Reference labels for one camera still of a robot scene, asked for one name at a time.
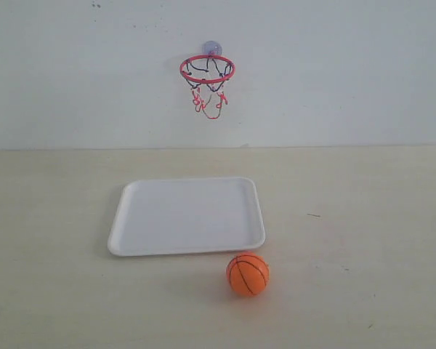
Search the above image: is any red mini basketball hoop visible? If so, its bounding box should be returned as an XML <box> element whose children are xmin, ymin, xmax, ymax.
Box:
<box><xmin>179</xmin><ymin>54</ymin><xmax>235</xmax><ymax>120</ymax></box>

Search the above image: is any small orange toy basketball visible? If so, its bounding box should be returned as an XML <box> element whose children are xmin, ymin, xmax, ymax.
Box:
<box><xmin>226</xmin><ymin>252</ymin><xmax>270</xmax><ymax>297</ymax></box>

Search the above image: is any white rectangular plastic tray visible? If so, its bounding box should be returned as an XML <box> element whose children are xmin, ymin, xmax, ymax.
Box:
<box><xmin>108</xmin><ymin>177</ymin><xmax>266</xmax><ymax>257</ymax></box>

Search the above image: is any clear suction cup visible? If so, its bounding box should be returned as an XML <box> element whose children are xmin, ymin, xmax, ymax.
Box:
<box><xmin>202</xmin><ymin>41</ymin><xmax>222</xmax><ymax>56</ymax></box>

